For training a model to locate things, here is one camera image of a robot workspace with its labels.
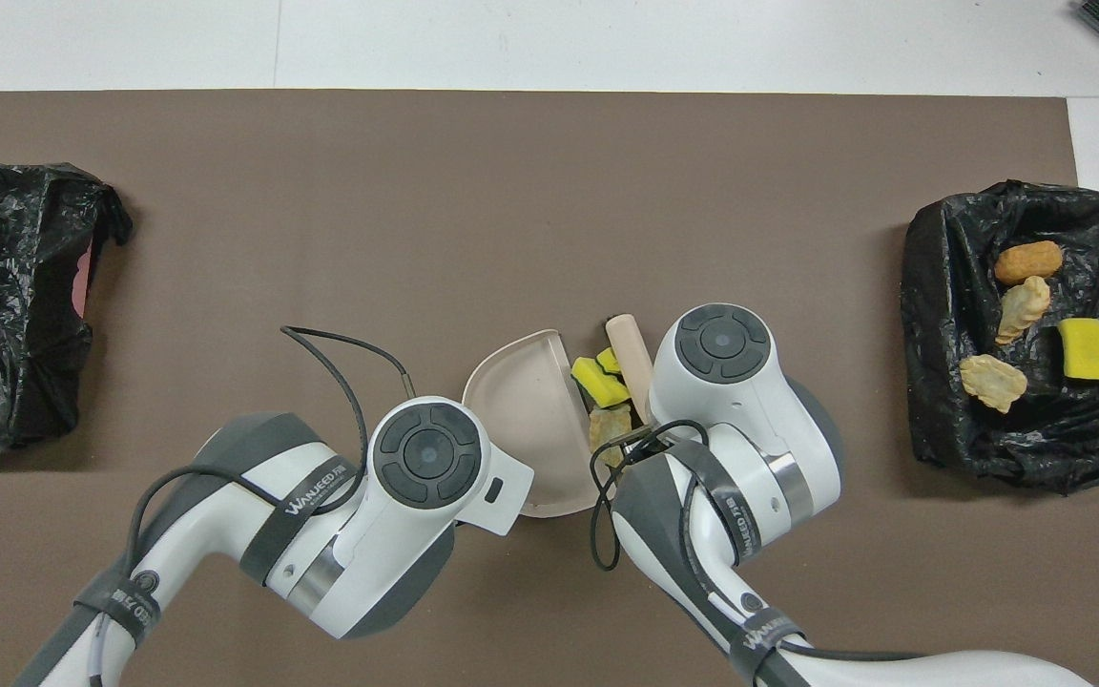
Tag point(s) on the small yellow green sponge piece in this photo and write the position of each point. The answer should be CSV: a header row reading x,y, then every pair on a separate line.
x,y
610,359

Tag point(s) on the notched yellow sponge piece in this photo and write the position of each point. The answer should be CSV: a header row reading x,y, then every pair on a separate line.
x,y
599,385

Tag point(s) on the beige plastic dustpan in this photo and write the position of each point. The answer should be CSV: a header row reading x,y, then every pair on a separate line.
x,y
521,410

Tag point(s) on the beige hand brush black bristles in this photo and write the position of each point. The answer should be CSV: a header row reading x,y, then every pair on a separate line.
x,y
628,353

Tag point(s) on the beige blocky foam chunk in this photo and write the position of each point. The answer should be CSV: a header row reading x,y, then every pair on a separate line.
x,y
610,425

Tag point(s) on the orange striped croissant piece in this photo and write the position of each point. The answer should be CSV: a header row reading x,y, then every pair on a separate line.
x,y
993,383

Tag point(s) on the pale ridged foam chunk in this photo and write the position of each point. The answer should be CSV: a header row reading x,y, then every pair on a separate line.
x,y
1023,310

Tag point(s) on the golden brown bread roll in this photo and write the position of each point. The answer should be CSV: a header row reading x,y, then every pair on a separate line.
x,y
1027,261

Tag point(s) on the plain yellow sponge piece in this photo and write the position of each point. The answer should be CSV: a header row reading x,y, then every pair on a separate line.
x,y
1088,349

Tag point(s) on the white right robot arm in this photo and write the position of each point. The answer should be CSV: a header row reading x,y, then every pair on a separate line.
x,y
721,343

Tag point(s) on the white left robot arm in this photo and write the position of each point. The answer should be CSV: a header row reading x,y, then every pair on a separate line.
x,y
425,453

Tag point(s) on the brown paper table mat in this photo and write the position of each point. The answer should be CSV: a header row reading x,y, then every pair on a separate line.
x,y
549,143

